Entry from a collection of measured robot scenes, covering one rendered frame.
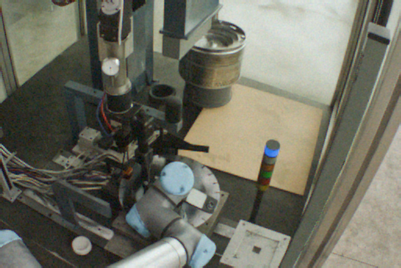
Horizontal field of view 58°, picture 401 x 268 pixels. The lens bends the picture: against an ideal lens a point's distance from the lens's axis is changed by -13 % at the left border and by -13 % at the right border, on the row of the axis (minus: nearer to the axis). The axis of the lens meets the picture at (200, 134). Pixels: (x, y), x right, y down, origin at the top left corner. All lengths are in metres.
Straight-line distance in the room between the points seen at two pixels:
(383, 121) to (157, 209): 0.58
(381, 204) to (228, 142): 1.42
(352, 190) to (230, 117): 1.35
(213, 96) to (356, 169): 1.39
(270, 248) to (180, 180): 0.49
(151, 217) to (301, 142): 1.09
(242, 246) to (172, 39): 0.71
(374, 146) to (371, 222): 2.16
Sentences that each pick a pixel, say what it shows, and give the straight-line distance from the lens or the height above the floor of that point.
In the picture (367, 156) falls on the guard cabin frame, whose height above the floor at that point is 1.62.
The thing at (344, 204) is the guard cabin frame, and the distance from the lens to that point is 0.65.
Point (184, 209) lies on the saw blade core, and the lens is 1.28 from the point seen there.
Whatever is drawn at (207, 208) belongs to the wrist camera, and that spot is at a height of 1.08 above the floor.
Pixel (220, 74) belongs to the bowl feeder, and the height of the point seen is 0.98.
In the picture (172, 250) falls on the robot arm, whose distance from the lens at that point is 0.84.
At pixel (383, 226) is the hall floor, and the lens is 2.73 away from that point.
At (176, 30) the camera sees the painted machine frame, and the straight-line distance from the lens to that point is 1.34.
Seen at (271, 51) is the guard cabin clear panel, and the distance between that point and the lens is 2.13.
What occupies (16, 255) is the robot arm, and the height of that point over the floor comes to 1.38.
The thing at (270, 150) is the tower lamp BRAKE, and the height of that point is 1.15.
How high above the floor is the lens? 1.98
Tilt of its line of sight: 43 degrees down
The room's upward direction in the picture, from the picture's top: 5 degrees clockwise
